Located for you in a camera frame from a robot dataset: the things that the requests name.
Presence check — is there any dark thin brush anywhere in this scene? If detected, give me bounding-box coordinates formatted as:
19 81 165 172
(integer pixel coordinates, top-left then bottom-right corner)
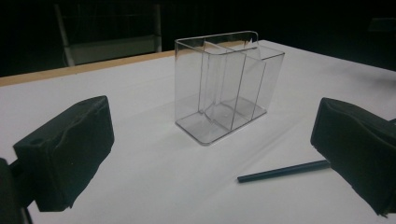
236 159 332 184

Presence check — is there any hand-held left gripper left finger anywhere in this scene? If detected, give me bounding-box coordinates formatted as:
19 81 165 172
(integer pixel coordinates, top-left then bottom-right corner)
12 95 115 213

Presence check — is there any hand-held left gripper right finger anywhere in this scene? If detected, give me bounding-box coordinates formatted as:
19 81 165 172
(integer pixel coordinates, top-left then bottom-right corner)
310 97 396 217

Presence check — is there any white metal stand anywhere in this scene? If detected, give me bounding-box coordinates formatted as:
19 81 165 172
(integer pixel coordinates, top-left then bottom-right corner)
53 3 163 68

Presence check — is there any clear plastic divided organizer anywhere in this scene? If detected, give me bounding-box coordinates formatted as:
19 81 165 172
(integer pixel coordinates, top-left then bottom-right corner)
174 30 286 147

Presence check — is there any white paper sheet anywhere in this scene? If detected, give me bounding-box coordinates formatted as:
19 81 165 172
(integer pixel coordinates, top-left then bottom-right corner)
0 39 396 224

